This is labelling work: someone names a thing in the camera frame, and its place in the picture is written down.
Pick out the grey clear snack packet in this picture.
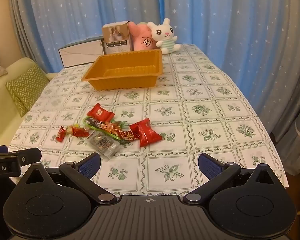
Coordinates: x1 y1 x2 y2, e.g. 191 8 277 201
86 132 120 158

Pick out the red pillow snack packet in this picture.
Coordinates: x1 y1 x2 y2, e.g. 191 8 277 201
137 123 163 147
129 118 151 131

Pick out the brown product box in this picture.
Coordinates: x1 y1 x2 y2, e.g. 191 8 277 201
102 20 133 55

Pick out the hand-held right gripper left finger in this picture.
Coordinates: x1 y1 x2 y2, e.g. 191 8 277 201
21 152 118 205

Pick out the red square snack packet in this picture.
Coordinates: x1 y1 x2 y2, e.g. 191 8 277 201
87 103 115 123

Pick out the green black snack packet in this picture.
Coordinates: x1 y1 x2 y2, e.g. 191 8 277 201
83 116 128 140

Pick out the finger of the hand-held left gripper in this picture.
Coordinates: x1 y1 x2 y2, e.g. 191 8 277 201
8 148 42 167

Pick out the green zigzag cushion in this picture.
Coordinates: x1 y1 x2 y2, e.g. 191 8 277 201
5 64 50 117

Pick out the white cardboard box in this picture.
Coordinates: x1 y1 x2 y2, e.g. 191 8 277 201
59 39 105 68

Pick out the white rabbit plush toy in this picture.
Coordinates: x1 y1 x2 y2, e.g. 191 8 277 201
147 18 182 55

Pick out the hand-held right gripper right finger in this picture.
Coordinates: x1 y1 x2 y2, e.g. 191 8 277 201
183 152 278 205

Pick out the blue starry curtain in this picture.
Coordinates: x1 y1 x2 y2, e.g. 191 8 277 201
9 0 300 160

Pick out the red gold snack packet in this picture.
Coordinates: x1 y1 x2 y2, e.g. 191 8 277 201
115 129 140 141

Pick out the orange plastic tray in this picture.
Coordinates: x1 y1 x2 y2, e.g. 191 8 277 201
81 49 163 91

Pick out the red yellow candy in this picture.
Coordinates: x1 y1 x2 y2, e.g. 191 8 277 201
66 125 90 138

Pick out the pink plush toy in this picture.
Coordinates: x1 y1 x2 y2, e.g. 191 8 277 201
129 21 158 51

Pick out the small red candy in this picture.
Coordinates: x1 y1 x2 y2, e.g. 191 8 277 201
56 127 67 142

